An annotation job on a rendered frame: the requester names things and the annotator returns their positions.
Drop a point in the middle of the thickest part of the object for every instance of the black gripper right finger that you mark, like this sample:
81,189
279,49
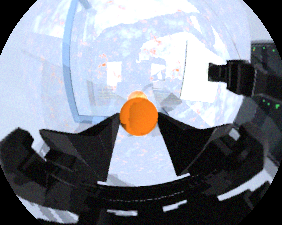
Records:
184,142

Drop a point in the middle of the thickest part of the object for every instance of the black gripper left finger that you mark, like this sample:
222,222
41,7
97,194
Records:
93,147

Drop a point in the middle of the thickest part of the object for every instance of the clear low walls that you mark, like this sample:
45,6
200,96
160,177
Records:
79,78

